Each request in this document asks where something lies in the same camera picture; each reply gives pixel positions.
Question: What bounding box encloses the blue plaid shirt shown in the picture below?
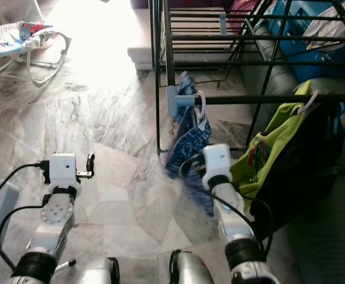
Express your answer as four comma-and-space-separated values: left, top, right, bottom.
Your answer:
163, 71, 220, 220

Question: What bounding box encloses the pale pink plastic hanger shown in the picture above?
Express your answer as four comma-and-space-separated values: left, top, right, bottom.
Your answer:
299, 89, 318, 114
193, 90, 207, 122

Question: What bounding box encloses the lime green printed shirt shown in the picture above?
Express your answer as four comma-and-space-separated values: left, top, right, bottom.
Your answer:
230, 80, 315, 196

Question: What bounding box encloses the black metal drying rack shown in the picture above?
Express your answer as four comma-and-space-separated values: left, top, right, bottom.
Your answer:
151, 0, 345, 156

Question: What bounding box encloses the silver robot left leg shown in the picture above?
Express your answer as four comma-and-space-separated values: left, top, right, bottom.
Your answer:
80, 256, 120, 284

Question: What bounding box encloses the silver robot leg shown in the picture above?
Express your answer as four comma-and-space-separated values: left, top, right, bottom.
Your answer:
80, 256, 120, 284
169, 250, 214, 284

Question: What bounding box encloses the black garment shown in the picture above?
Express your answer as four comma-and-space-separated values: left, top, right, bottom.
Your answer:
252, 101, 345, 237

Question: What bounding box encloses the silver robot right leg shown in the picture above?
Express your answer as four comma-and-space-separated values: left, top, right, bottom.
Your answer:
169, 250, 214, 284

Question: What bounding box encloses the brown slatted bench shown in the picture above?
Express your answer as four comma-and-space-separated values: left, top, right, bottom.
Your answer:
163, 7, 244, 63

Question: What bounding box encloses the baby bouncer seat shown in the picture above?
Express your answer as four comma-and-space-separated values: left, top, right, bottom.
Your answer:
0, 21, 72, 83

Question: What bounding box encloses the blue fabric bag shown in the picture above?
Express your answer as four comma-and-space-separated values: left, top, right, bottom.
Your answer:
267, 0, 345, 80

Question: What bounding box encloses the grey leather sofa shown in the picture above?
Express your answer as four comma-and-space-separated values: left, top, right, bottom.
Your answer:
240, 24, 345, 284

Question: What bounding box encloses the magenta cloth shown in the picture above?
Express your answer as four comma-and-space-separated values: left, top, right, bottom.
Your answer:
228, 0, 259, 17

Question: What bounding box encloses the white cloth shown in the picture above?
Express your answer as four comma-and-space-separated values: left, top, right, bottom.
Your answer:
305, 3, 345, 36

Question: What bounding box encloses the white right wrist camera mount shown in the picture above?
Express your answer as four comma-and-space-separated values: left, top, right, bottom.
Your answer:
202, 144, 233, 184

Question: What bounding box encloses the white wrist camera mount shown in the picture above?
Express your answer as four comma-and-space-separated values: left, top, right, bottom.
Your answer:
202, 144, 233, 184
48, 153, 80, 190

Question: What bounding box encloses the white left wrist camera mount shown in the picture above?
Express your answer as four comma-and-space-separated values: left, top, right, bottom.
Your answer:
48, 153, 80, 190

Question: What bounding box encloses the long black left wrist cable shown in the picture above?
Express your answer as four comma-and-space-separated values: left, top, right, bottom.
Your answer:
0, 163, 44, 273

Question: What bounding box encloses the short black left arm cable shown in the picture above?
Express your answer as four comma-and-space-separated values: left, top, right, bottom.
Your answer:
0, 201, 49, 267

